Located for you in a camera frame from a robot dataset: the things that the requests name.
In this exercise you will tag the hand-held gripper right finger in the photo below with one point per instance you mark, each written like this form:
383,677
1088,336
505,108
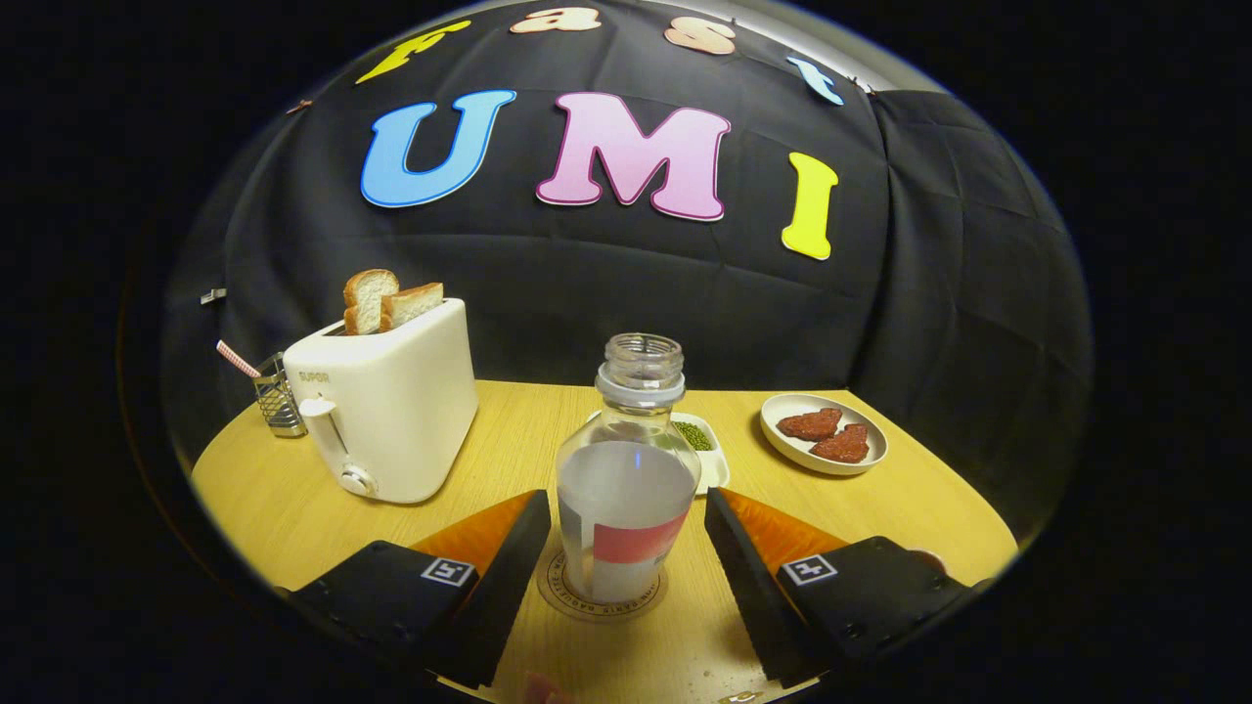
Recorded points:
748,587

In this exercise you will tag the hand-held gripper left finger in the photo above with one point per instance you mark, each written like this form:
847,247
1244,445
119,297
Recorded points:
509,587

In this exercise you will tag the round wooden coaster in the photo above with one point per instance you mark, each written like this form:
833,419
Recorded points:
553,592

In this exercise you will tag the clear juice bottle red label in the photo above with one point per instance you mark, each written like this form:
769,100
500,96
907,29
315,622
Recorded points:
626,508

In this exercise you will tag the white divided bean dish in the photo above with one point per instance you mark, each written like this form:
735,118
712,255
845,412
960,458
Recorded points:
712,460

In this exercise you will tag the white oval plate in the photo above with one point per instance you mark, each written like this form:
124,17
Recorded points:
782,452

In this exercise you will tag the red meat piece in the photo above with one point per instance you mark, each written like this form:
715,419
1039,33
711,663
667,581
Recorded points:
810,424
841,446

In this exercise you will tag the white toaster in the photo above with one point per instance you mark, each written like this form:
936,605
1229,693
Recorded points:
401,411

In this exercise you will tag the wooden table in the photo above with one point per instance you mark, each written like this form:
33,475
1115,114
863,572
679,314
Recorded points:
274,518

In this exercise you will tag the toast bread slice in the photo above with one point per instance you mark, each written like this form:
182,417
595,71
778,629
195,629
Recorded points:
416,301
364,298

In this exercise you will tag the pink striped straw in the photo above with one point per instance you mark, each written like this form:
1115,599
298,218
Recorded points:
238,359

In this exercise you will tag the silver clip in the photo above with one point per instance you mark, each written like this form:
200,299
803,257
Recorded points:
212,295

